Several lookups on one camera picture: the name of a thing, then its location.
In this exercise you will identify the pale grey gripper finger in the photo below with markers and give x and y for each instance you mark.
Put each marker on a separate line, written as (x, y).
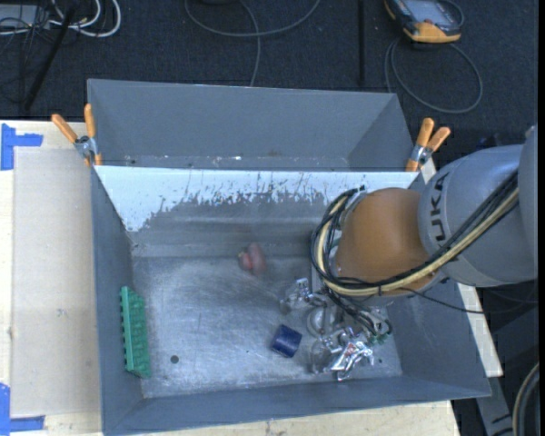
(300, 286)
(332, 342)

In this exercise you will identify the silver and red crumpled packet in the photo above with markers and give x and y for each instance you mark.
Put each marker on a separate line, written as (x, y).
(356, 354)

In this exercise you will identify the dark blue cylinder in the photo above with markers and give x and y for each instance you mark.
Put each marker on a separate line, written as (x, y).
(286, 341)

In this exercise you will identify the pink toy food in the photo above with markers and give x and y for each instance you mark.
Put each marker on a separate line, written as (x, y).
(253, 258)

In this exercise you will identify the grey metal bin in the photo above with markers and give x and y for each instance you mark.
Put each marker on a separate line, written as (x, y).
(209, 325)

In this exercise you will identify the dark green flat block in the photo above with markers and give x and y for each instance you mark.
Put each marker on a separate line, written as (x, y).
(136, 334)

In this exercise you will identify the pale wood flat board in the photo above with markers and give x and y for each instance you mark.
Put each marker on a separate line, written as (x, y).
(50, 266)

